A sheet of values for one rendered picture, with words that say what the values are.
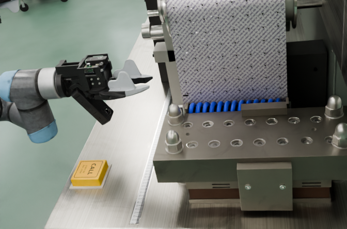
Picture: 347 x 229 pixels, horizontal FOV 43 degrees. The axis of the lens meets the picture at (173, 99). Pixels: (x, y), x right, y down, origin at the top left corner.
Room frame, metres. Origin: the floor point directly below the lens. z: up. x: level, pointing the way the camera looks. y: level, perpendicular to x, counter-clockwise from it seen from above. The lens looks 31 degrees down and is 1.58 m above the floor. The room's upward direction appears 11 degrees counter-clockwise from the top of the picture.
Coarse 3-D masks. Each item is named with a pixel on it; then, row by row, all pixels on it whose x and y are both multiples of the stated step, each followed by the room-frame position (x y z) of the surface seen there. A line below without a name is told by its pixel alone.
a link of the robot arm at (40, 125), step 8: (48, 104) 0.95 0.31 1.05; (16, 112) 0.96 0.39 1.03; (24, 112) 0.92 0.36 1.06; (32, 112) 0.91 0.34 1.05; (40, 112) 0.92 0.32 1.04; (48, 112) 0.94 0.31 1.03; (16, 120) 0.95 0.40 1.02; (24, 120) 0.92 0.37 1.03; (32, 120) 0.91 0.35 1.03; (40, 120) 0.92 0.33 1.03; (48, 120) 0.93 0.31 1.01; (24, 128) 0.94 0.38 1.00; (32, 128) 0.91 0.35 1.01; (40, 128) 0.91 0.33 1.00; (48, 128) 0.92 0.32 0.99; (56, 128) 0.95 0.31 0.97; (32, 136) 0.92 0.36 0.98; (40, 136) 0.91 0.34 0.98; (48, 136) 0.92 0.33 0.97
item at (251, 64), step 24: (192, 48) 0.85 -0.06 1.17; (216, 48) 0.84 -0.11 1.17; (240, 48) 0.83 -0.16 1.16; (264, 48) 0.81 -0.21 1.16; (192, 72) 0.85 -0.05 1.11; (216, 72) 0.84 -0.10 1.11; (240, 72) 0.83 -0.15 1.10; (264, 72) 0.82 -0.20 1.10; (192, 96) 0.86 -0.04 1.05; (216, 96) 0.84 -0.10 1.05; (240, 96) 0.83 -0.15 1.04; (264, 96) 0.82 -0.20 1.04
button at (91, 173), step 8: (80, 160) 0.86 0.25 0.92; (88, 160) 0.85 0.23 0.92; (96, 160) 0.85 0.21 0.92; (104, 160) 0.84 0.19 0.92; (80, 168) 0.83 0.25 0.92; (88, 168) 0.83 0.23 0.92; (96, 168) 0.82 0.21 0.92; (104, 168) 0.82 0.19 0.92; (72, 176) 0.81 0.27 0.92; (80, 176) 0.80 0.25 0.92; (88, 176) 0.79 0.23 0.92; (96, 176) 0.79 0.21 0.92; (72, 184) 0.80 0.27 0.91; (80, 184) 0.79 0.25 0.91; (88, 184) 0.79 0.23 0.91; (96, 184) 0.78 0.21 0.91
